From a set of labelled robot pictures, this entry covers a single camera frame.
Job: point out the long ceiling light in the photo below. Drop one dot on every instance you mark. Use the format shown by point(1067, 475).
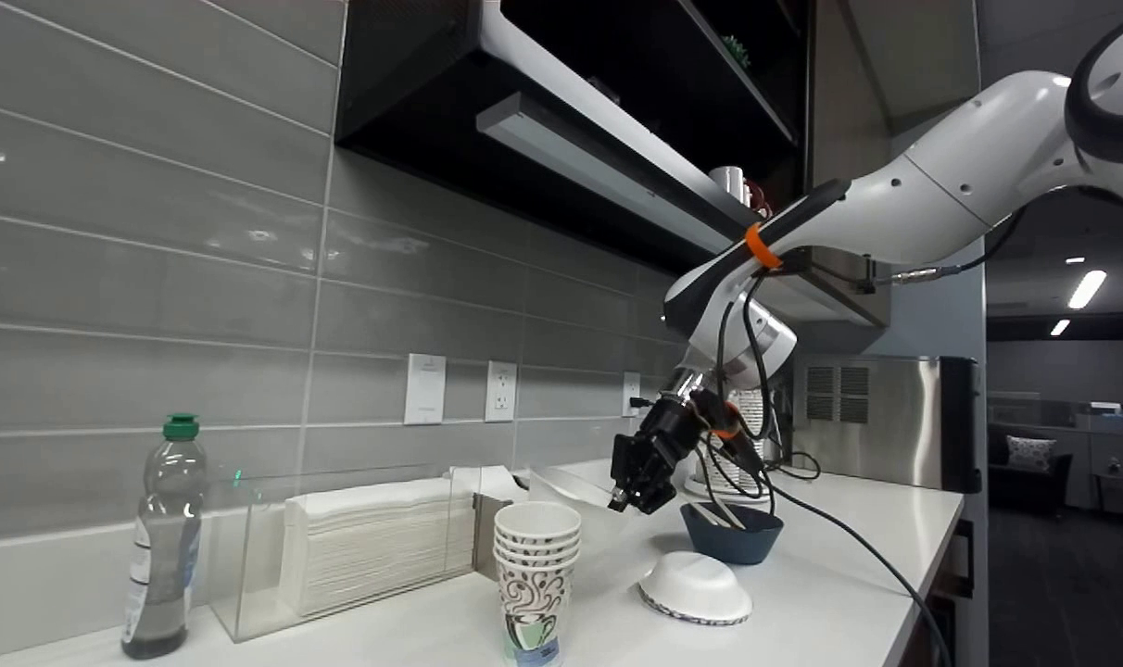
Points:
point(1088, 292)

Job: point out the printed paper cup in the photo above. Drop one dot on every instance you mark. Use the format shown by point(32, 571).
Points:
point(538, 538)
point(538, 561)
point(538, 550)
point(538, 518)
point(536, 613)

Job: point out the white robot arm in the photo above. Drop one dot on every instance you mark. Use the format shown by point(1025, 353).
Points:
point(955, 180)

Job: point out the white upturned bowl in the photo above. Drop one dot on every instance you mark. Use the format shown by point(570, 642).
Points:
point(694, 590)

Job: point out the small ceiling light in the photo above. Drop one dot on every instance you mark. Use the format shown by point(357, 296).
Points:
point(1061, 327)

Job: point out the clear acrylic napkin holder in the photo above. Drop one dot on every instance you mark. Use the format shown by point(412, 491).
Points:
point(247, 567)

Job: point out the stainless steel appliance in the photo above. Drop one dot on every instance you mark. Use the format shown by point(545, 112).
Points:
point(899, 420)

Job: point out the black overhead cabinet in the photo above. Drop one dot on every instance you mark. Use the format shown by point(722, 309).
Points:
point(433, 77)

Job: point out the white outlet with plug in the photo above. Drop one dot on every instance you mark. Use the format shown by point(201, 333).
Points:
point(632, 396)

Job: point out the clear bottle green cap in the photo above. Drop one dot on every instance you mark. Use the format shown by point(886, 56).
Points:
point(162, 544)

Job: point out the brown tissue box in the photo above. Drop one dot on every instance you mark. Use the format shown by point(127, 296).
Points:
point(485, 538)

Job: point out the under-cabinet light bar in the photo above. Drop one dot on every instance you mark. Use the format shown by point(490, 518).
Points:
point(598, 169)

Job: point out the dark armchair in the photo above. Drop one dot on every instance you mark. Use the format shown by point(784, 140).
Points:
point(1026, 486)

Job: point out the white napkin stack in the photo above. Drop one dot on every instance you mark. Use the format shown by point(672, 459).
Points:
point(374, 544)

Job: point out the white cushion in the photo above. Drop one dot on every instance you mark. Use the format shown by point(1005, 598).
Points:
point(1026, 454)

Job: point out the light stick pieces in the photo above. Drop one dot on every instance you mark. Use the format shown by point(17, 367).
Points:
point(722, 514)

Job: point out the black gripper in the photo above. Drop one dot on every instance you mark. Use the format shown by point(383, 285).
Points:
point(664, 445)

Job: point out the blue bowl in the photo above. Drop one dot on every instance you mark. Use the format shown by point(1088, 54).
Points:
point(731, 544)

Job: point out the large white wall plate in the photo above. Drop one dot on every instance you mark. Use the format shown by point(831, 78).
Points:
point(425, 386)

